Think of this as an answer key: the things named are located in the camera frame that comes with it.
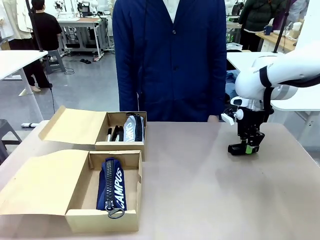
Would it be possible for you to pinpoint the cardboard box holding navy case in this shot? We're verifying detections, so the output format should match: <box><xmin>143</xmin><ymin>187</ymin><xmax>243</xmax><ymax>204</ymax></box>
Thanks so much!
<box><xmin>0</xmin><ymin>149</ymin><xmax>143</xmax><ymax>233</ymax></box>

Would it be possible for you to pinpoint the person in dark green jacket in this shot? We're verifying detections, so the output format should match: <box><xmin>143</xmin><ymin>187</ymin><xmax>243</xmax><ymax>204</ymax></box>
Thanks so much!
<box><xmin>237</xmin><ymin>0</ymin><xmax>282</xmax><ymax>52</ymax></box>

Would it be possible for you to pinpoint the white table beside robot arm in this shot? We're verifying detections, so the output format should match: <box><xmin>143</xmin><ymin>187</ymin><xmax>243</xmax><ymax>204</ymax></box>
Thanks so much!
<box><xmin>269</xmin><ymin>84</ymin><xmax>320</xmax><ymax>113</ymax></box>

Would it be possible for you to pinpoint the black cable on robot arm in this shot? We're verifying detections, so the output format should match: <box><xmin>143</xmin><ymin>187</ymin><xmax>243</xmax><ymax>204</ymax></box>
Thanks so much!
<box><xmin>258</xmin><ymin>65</ymin><xmax>320</xmax><ymax>123</ymax></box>

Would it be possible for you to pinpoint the wooden table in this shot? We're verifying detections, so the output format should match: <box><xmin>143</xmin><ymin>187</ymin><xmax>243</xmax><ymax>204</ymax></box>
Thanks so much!
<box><xmin>255</xmin><ymin>29</ymin><xmax>302</xmax><ymax>54</ymax></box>

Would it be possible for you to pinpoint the white tube on floor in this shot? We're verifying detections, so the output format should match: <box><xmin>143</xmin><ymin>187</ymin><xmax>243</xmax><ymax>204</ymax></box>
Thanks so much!
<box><xmin>20</xmin><ymin>121</ymin><xmax>40</xmax><ymax>129</ymax></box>

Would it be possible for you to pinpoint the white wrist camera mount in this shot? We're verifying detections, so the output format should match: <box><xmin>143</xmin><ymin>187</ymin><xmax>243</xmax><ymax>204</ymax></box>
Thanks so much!
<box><xmin>220</xmin><ymin>108</ymin><xmax>245</xmax><ymax>126</ymax></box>

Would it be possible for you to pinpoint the person in cream coat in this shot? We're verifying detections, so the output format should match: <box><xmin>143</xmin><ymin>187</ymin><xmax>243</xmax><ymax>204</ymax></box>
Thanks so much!
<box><xmin>0</xmin><ymin>0</ymin><xmax>35</xmax><ymax>51</ymax></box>

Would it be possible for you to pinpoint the grey step stool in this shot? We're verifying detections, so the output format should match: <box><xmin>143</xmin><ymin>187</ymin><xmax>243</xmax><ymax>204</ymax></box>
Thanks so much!
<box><xmin>44</xmin><ymin>48</ymin><xmax>66</xmax><ymax>75</ymax></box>

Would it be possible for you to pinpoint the thin black stand pole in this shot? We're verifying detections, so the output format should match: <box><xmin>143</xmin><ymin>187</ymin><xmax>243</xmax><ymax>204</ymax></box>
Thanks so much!
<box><xmin>271</xmin><ymin>0</ymin><xmax>292</xmax><ymax>54</ymax></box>

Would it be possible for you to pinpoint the grey CAMPUS pencil case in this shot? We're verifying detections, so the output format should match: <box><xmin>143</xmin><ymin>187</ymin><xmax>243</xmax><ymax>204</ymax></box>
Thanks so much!
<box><xmin>123</xmin><ymin>112</ymin><xmax>146</xmax><ymax>143</ymax></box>

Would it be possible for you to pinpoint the grey metal workbench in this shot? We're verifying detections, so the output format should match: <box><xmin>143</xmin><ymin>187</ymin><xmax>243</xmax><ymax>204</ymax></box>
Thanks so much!
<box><xmin>57</xmin><ymin>16</ymin><xmax>111</xmax><ymax>59</ymax></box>

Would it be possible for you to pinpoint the dark grey plastic stool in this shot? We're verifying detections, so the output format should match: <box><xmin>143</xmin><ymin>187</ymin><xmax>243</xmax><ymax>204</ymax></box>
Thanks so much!
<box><xmin>0</xmin><ymin>118</ymin><xmax>23</xmax><ymax>166</ymax></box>

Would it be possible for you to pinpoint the white table behind person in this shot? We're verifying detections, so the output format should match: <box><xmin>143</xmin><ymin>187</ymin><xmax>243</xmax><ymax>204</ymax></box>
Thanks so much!
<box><xmin>226</xmin><ymin>51</ymin><xmax>286</xmax><ymax>74</ymax></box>

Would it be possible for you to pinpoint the cardboard box holding grey case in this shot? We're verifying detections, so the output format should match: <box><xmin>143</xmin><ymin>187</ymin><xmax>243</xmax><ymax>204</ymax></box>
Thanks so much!
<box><xmin>38</xmin><ymin>105</ymin><xmax>148</xmax><ymax>162</ymax></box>

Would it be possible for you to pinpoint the person torso in blue coat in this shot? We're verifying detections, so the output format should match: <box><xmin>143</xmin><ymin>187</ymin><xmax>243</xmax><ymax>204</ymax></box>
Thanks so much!
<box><xmin>112</xmin><ymin>0</ymin><xmax>228</xmax><ymax>123</ymax></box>

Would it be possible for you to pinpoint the person's left forearm blue sleeve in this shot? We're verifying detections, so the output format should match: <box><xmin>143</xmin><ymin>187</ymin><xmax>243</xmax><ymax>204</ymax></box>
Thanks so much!
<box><xmin>206</xmin><ymin>72</ymin><xmax>228</xmax><ymax>118</ymax></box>

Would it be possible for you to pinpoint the person in black shirt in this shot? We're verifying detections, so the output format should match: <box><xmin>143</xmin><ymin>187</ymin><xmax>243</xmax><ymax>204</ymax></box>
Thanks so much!
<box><xmin>24</xmin><ymin>0</ymin><xmax>63</xmax><ymax>93</ymax></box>

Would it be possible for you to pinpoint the black tripod pole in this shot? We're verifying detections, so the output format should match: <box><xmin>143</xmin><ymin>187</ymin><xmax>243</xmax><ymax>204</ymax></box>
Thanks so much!
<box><xmin>24</xmin><ymin>0</ymin><xmax>56</xmax><ymax>115</ymax></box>

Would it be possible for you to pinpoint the person in purple top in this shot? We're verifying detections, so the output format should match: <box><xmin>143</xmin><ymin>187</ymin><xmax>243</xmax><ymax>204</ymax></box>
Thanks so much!
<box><xmin>272</xmin><ymin>0</ymin><xmax>305</xmax><ymax>32</ymax></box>

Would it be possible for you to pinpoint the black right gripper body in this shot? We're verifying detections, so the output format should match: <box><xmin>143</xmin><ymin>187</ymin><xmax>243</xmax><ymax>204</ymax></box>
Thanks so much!
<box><xmin>236</xmin><ymin>107</ymin><xmax>266</xmax><ymax>146</ymax></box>

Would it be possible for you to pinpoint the navy CAMPUS pencil case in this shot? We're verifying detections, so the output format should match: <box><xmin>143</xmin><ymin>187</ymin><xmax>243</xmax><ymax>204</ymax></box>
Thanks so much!
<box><xmin>96</xmin><ymin>156</ymin><xmax>130</xmax><ymax>220</ymax></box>

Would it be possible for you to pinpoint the person's right forearm blue sleeve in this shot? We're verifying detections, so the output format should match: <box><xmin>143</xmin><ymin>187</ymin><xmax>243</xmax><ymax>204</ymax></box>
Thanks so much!
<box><xmin>117</xmin><ymin>72</ymin><xmax>141</xmax><ymax>113</ymax></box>

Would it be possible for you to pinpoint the white table with angled leg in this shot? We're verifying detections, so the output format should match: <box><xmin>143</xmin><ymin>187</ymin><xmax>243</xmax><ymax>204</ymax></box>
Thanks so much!
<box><xmin>0</xmin><ymin>49</ymin><xmax>49</xmax><ymax>121</ymax></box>

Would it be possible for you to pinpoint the blue cloth pile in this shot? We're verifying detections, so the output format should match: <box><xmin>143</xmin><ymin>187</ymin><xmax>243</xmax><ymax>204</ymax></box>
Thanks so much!
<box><xmin>225</xmin><ymin>69</ymin><xmax>241</xmax><ymax>104</ymax></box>

